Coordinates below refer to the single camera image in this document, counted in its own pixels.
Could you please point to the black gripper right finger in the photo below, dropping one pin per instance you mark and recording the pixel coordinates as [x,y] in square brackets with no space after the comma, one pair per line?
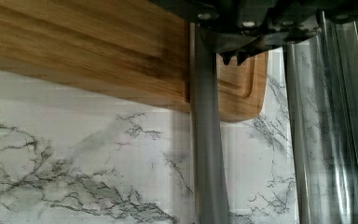
[247,52]

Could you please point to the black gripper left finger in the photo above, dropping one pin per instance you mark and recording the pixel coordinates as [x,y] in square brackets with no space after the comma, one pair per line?
[226,57]

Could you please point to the bamboo cutting board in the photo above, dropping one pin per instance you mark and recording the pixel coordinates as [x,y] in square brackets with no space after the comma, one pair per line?
[129,49]

